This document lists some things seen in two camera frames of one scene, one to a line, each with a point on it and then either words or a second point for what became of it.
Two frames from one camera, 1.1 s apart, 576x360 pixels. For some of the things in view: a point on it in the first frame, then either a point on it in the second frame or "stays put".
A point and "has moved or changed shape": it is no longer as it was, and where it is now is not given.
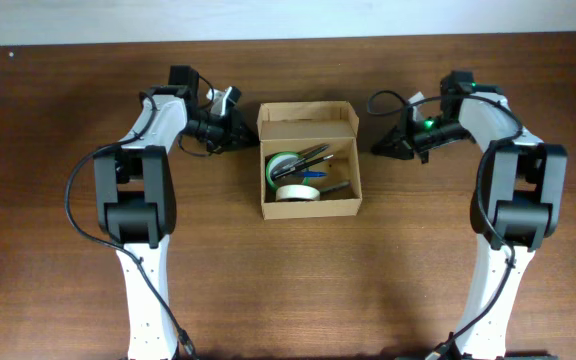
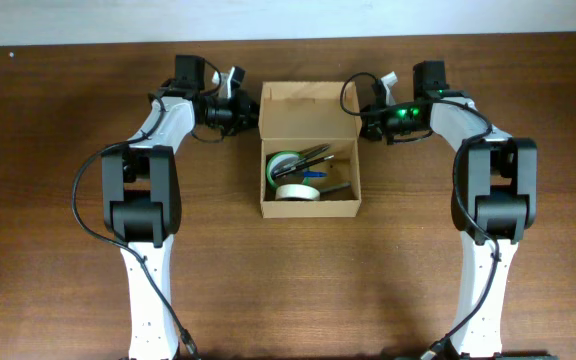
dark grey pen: x=299 y=159 stays put
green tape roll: x=277 y=161 stays put
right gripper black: x=407 y=141 to x=372 y=122
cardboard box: x=295 y=126 has moved or changed shape
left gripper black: x=229 y=133 to x=243 y=114
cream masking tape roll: x=297 y=191 stays put
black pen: x=301 y=166 stays put
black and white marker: x=334 y=187 stays put
